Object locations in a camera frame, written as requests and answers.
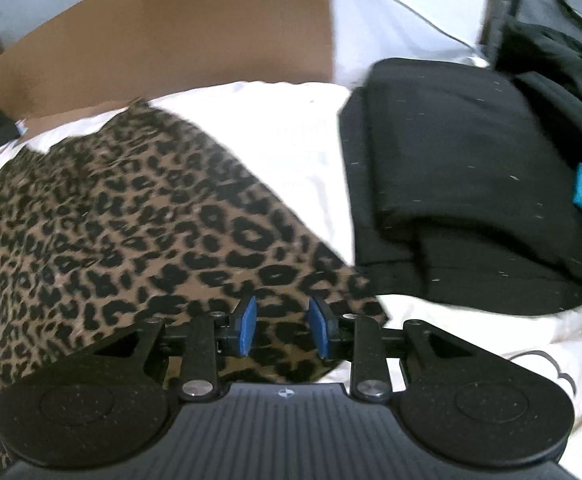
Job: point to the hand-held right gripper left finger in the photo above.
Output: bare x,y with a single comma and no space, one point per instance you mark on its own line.
247,322

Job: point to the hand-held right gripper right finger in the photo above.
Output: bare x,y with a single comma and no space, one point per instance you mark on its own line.
321,330

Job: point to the leopard print garment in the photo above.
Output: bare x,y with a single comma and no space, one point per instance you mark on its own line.
121,235

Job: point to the printed cream blanket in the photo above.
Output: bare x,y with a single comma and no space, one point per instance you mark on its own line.
296,135

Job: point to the folded black garment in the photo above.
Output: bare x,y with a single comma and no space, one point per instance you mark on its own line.
446,160

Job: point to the brown cardboard box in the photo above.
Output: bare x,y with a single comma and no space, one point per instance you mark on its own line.
171,25

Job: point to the black jacket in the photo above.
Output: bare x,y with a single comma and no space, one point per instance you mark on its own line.
556,60

